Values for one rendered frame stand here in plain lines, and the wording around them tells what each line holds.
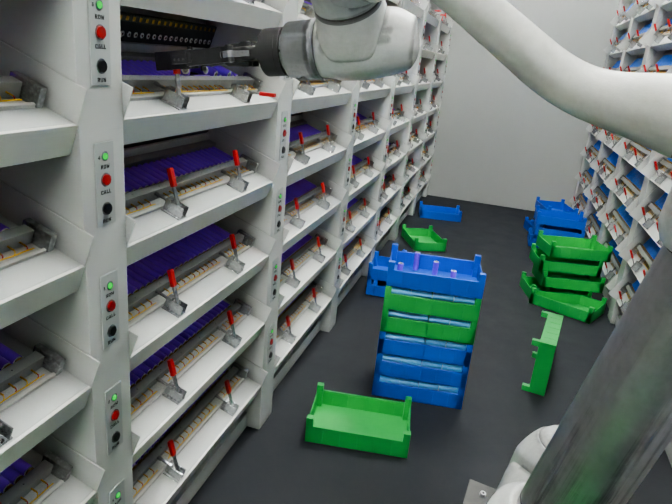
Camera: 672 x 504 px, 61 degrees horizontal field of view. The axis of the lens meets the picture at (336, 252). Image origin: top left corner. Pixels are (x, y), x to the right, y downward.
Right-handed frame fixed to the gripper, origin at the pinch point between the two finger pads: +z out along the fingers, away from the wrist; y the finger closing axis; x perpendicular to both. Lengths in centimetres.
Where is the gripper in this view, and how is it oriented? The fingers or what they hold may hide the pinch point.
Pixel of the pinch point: (177, 60)
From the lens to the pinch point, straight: 107.6
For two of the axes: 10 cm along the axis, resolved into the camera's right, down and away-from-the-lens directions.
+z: -9.6, -0.3, 2.9
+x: -0.6, -9.6, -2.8
